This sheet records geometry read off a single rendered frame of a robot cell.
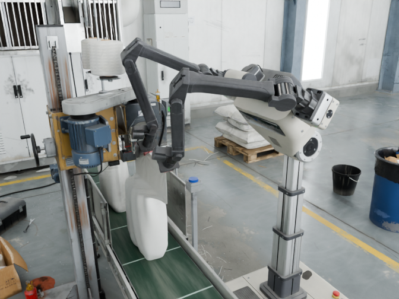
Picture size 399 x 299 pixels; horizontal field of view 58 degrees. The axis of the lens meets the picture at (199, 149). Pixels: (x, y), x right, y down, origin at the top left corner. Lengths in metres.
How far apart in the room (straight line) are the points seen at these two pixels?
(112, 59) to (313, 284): 1.73
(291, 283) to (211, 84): 1.34
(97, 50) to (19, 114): 3.05
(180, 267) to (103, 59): 1.27
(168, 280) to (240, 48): 5.63
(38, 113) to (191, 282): 3.19
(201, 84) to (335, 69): 7.86
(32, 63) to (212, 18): 3.43
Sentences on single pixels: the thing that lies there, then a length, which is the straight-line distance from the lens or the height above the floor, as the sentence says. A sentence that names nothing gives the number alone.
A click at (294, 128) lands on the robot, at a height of 1.34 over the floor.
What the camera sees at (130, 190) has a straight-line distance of 2.27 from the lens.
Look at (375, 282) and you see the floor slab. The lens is 3.01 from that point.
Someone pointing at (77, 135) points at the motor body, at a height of 1.26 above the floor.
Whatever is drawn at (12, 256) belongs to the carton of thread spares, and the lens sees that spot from 2.92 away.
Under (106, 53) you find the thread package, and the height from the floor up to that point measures 1.64.
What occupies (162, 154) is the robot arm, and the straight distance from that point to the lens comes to 1.63.
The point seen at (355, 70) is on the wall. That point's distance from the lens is 9.53.
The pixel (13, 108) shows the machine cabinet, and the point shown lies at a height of 0.82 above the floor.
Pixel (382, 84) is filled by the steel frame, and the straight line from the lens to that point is 10.34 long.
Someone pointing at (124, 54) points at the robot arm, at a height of 1.63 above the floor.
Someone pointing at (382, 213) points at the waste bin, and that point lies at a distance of 3.61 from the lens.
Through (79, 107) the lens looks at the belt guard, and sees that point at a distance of 1.76.
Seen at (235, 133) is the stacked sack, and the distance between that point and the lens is 4.84.
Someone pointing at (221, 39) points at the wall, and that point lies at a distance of 6.98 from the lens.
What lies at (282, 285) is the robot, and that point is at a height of 0.39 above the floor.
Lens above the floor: 1.78
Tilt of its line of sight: 20 degrees down
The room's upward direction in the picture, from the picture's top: 1 degrees counter-clockwise
